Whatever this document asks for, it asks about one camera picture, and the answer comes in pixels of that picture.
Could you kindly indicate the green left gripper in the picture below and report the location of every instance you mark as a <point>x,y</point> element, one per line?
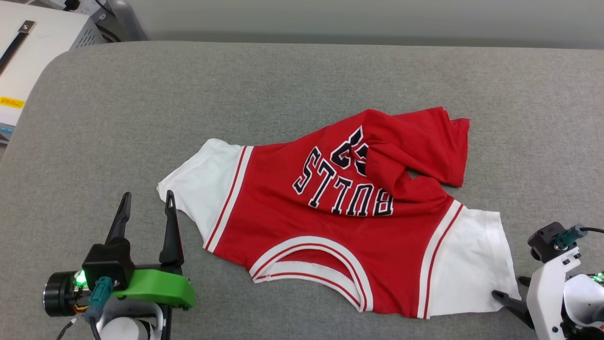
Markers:
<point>155,288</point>

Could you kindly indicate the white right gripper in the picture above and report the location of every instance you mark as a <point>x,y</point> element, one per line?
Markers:
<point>547,293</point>

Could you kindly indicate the red and white basketball jersey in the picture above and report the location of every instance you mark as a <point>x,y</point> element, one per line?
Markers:
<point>330,226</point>

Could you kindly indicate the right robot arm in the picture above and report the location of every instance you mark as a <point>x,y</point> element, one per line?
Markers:
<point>587,302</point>

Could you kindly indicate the yellow warning label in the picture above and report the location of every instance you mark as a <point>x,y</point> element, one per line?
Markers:
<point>12,102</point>

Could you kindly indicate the white equipment box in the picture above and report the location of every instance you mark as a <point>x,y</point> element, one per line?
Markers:
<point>42,52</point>

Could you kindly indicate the grey partition foot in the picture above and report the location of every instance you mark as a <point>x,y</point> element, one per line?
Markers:
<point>125,21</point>

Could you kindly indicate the white power strip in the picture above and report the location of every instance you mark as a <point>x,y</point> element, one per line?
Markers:
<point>78,4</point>

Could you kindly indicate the white partition panel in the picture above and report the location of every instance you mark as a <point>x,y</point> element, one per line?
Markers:
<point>354,16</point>

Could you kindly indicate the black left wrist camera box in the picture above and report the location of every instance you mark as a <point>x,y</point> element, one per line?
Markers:
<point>108,262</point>

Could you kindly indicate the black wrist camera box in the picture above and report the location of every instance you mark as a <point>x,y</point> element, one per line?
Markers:
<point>108,262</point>
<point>545,241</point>

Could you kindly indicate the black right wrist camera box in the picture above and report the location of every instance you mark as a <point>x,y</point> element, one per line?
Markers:
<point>545,241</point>

